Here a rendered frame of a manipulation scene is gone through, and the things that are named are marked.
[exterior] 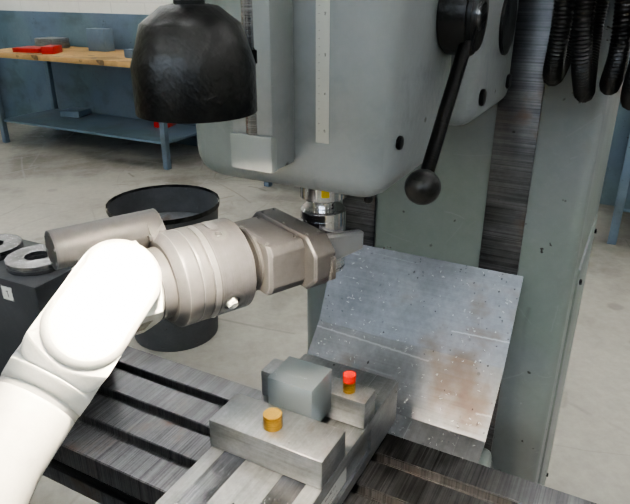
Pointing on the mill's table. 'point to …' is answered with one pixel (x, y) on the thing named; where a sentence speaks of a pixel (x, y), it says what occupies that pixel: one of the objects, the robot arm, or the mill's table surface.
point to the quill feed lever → (472, 26)
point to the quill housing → (353, 96)
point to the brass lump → (272, 419)
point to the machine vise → (279, 489)
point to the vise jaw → (293, 436)
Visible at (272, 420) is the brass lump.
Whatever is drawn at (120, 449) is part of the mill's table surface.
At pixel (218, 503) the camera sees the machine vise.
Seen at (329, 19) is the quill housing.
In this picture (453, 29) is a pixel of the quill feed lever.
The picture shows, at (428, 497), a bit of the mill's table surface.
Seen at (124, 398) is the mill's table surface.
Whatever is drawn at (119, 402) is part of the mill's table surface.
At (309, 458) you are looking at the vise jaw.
